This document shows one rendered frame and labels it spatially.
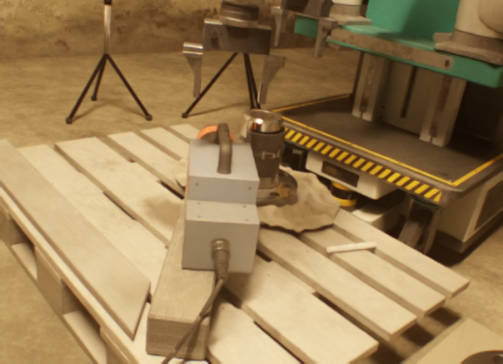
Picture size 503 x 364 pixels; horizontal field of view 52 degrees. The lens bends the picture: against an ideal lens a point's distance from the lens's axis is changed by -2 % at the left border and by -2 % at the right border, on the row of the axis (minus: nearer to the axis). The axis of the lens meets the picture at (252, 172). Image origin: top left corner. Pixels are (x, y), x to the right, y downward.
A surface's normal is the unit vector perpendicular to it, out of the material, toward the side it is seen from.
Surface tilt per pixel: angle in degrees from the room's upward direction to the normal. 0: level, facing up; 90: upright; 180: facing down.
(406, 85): 90
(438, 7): 90
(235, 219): 0
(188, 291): 0
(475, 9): 93
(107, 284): 0
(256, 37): 90
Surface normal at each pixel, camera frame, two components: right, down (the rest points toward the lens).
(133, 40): 0.66, 0.39
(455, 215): -0.66, 0.22
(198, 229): 0.10, 0.41
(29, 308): 0.13, -0.91
